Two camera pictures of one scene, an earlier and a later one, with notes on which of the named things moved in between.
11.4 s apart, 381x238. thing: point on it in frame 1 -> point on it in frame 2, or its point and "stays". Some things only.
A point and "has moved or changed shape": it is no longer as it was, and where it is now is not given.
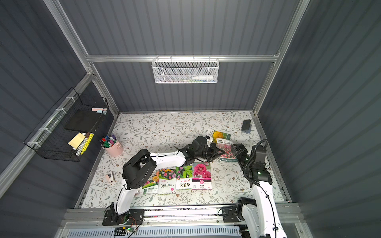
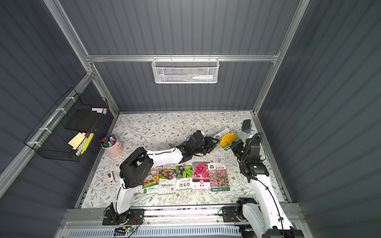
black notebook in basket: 84,120 stays
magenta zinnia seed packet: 201,175 stays
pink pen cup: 109,144 stays
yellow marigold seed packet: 218,135 has moved or changed shape
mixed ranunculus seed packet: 151,185 stays
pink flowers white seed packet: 225,146 -> 219,177
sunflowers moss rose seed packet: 167,179 stays
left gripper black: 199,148 -> 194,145
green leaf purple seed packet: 184,175 stays
